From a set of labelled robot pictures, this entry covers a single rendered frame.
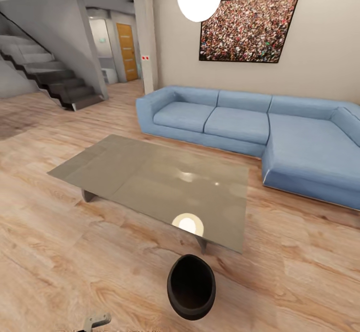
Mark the sofa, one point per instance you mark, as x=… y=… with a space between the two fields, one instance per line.
x=308 y=146

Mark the picture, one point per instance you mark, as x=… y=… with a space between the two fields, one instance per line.
x=246 y=31

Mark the standing mirror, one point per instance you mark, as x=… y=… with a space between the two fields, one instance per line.
x=140 y=61

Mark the cauldron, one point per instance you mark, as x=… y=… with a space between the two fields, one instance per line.
x=191 y=287

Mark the coffee table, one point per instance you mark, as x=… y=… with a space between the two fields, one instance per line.
x=200 y=195

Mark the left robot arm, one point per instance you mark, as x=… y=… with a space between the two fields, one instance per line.
x=96 y=321

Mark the door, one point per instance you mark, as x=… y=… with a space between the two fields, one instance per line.
x=127 y=49

